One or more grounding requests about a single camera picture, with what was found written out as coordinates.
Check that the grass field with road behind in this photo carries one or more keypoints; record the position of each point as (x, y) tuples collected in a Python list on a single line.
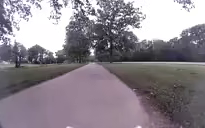
[(163, 75)]

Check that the overhanging tree branches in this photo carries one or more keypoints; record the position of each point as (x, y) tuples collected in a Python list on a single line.
[(186, 3)]

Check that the dark dense tree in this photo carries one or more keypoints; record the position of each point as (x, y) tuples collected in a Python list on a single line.
[(77, 45)]

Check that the group of trees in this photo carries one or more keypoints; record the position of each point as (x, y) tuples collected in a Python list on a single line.
[(40, 55)]

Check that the large leafy tree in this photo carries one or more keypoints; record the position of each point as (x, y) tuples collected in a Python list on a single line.
[(110, 50)]

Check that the purple-grey asphalt path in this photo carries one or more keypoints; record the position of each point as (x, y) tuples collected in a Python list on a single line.
[(86, 96)]

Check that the overhanging tree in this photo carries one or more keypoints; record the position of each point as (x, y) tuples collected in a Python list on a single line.
[(0, 16)]

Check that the row of trees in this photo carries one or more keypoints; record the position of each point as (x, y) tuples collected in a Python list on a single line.
[(176, 50)]

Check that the small tree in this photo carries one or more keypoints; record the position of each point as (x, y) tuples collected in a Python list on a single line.
[(16, 58)]

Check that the pale road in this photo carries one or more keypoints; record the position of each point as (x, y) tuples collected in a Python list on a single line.
[(176, 62)]

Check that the grass field with scattered trees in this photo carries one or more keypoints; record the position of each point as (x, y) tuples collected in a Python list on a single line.
[(26, 76)]

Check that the robot's own part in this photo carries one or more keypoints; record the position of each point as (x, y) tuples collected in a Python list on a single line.
[(138, 127), (69, 127)]

